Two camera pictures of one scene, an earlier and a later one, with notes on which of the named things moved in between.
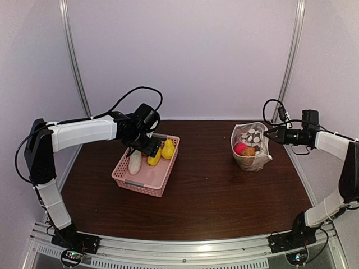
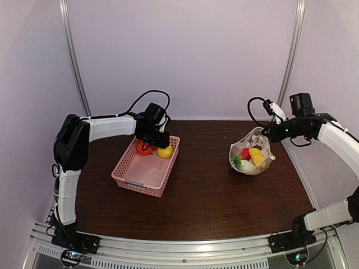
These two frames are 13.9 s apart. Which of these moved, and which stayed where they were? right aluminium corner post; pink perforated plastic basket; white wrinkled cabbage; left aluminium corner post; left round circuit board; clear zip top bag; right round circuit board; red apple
Moved: red apple; clear zip top bag; white wrinkled cabbage
Stayed: right aluminium corner post; right round circuit board; left aluminium corner post; left round circuit board; pink perforated plastic basket
